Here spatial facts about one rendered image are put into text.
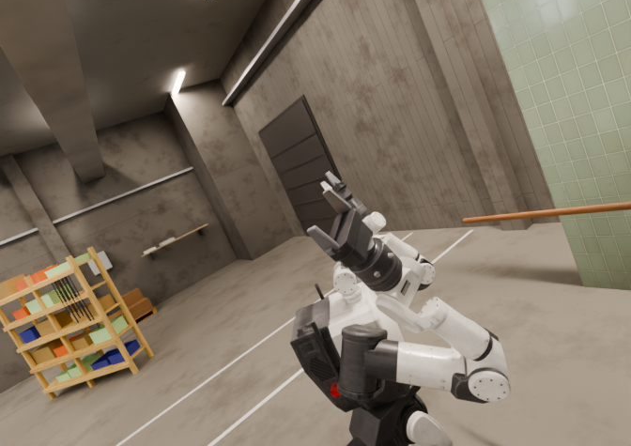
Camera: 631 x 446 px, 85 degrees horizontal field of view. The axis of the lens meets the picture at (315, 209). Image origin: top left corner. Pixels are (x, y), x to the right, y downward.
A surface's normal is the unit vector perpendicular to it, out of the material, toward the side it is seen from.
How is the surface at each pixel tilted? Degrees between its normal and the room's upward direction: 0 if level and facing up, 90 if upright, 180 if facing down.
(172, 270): 90
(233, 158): 90
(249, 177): 90
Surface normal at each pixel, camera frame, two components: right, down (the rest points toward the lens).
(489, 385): -0.26, 0.40
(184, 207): 0.49, -0.09
